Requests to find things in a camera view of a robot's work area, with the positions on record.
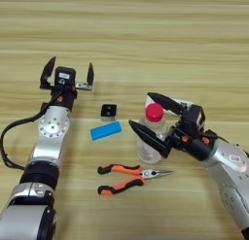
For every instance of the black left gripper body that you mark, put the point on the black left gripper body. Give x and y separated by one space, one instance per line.
64 98

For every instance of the orange black needle-nose pliers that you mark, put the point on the orange black needle-nose pliers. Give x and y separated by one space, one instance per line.
129 179

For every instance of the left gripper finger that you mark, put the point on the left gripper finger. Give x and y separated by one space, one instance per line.
90 74
47 71

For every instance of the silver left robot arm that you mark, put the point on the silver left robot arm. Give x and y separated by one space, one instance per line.
50 137

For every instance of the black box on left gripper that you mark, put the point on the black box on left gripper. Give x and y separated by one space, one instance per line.
64 76

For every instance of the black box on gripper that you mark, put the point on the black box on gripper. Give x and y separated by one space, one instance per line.
64 76
194 117

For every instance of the small black square box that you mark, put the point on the small black square box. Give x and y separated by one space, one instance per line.
108 111

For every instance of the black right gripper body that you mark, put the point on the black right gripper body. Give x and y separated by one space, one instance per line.
191 143

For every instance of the blue rectangular block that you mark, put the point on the blue rectangular block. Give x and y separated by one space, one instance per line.
106 130

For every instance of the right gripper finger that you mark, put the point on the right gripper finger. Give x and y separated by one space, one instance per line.
149 137
165 103

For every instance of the clear bottle with red cap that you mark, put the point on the clear bottle with red cap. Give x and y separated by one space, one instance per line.
150 140

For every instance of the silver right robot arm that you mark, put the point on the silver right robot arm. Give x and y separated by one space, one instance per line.
231 172

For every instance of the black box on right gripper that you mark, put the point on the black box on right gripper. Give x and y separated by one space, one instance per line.
194 117

